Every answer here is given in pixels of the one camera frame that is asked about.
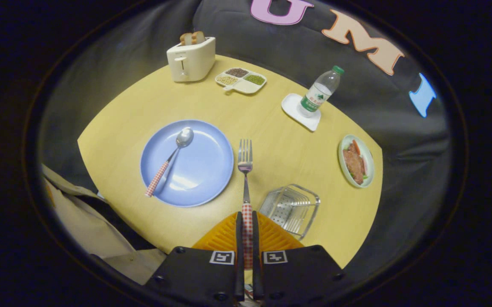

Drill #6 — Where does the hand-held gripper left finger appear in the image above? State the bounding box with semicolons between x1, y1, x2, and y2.
144;211;245;307

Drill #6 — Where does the person's beige clothing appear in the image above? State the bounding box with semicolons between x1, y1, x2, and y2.
40;164;168;285

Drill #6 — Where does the blue plate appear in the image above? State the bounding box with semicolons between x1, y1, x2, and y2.
140;119;235;208

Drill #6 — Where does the brown meat slice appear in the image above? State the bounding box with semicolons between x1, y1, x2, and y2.
342;142;366;185

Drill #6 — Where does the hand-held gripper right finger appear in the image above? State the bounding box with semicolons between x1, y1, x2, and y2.
252;211;345;307

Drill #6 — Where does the spoon with red checked handle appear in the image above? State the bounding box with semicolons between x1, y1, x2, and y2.
145;127;195;198

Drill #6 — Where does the pale green food plate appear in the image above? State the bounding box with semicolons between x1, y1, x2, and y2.
338;134;375;189

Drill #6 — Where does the fork with red checked handle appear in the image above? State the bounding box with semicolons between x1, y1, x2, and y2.
237;139;254;270

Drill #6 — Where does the white toaster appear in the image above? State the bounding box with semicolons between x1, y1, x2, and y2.
167;37;216;83

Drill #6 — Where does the white divided dish with beans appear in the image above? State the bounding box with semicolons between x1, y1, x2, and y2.
215;67;268;95

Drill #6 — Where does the white coaster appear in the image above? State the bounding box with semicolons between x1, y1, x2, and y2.
281;93;322;132

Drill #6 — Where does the black backdrop cloth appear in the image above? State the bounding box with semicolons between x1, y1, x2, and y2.
37;0;454;283

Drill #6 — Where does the clear cutlery drain rack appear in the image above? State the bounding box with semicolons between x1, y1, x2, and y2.
258;184;321;241

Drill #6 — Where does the clear water bottle green cap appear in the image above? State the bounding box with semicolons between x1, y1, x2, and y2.
299;65;345;118

